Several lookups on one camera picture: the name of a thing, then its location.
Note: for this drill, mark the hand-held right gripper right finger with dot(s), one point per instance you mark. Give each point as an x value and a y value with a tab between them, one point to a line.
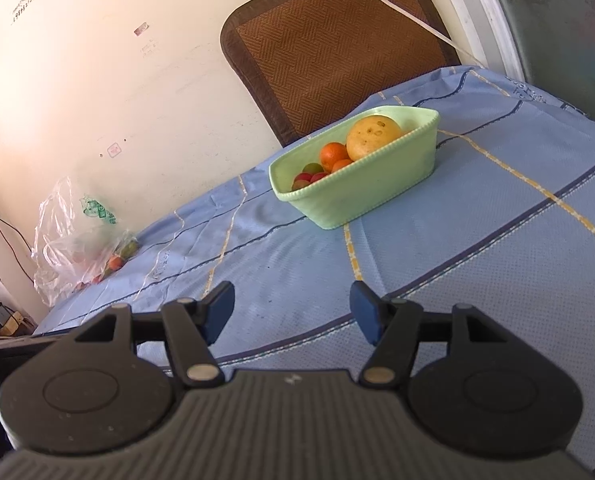
367	312

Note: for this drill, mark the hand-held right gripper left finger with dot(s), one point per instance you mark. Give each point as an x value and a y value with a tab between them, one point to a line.
220	310

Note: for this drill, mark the light green plastic basket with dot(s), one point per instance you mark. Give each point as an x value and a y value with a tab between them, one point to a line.
377	185

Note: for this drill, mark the small red fruit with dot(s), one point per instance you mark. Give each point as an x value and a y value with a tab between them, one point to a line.
320	176

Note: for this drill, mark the small orange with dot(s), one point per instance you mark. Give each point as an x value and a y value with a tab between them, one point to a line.
114	262
343	165

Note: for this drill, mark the green round fruit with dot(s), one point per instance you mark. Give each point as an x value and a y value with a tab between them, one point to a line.
312	167

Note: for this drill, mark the orange tangerine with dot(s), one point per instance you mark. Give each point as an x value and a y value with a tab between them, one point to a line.
333	152

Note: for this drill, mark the blue striped cloth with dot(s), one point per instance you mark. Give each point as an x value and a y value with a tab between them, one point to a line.
477	260

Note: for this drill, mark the red cherry tomato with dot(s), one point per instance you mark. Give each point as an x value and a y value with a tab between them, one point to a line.
302	178

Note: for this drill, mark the clear plastic bag green print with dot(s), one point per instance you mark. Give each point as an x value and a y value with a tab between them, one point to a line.
62	255

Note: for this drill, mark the large yellow orange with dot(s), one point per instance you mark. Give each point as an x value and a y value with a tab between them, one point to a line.
375	135

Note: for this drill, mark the brown woven mat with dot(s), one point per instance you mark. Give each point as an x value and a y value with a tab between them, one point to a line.
327	50

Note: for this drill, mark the small pink wall sticker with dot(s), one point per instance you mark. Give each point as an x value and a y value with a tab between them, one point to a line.
141	28

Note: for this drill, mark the white window frame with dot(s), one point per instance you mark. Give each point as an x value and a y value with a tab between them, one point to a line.
487	10

